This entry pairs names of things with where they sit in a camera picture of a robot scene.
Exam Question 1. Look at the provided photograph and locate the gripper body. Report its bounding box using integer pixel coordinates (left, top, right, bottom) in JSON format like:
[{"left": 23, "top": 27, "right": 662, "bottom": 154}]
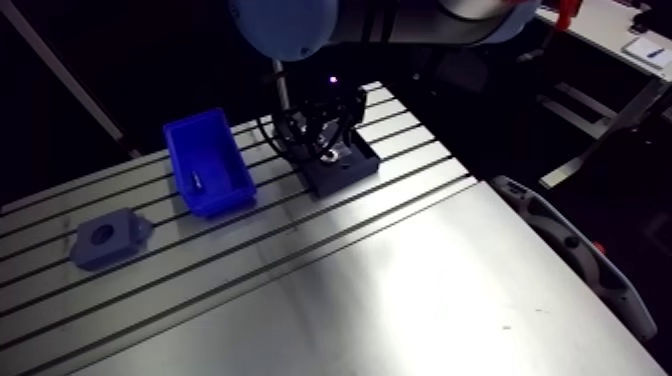
[{"left": 300, "top": 72, "right": 370, "bottom": 135}]

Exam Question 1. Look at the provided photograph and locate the dark blue-grey housing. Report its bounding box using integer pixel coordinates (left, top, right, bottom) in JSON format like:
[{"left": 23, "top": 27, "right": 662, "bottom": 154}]
[{"left": 69, "top": 207, "right": 155, "bottom": 272}]

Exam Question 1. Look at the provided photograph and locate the dark blue-grey tray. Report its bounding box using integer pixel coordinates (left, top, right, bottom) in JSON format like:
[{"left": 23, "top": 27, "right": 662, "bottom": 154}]
[{"left": 292, "top": 128, "right": 381, "bottom": 199}]

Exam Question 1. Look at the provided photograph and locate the blue bin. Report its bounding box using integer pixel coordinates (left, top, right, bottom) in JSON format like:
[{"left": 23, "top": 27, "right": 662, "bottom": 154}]
[{"left": 162, "top": 107, "right": 258, "bottom": 218}]

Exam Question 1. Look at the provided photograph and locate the grey slanted metal beam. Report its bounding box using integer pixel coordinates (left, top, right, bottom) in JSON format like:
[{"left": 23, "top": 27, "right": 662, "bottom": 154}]
[{"left": 0, "top": 0, "right": 143, "bottom": 160}]

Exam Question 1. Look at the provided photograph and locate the pale desk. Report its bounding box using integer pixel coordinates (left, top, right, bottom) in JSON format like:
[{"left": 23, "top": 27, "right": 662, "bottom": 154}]
[{"left": 535, "top": 0, "right": 672, "bottom": 190}]

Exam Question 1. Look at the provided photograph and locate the pale holed strip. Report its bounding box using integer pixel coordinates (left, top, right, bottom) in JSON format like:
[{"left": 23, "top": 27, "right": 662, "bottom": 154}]
[{"left": 490, "top": 175, "right": 659, "bottom": 344}]

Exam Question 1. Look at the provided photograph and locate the white notepad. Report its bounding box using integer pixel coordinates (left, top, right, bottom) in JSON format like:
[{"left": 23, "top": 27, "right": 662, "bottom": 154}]
[{"left": 621, "top": 35, "right": 669, "bottom": 70}]

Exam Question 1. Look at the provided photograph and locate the grey metal post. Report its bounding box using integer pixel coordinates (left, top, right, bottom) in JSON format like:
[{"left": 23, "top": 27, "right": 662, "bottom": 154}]
[{"left": 271, "top": 59, "right": 292, "bottom": 116}]

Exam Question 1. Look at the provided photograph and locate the black cable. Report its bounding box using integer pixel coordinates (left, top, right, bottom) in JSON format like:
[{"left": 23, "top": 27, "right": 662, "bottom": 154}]
[{"left": 256, "top": 107, "right": 302, "bottom": 161}]

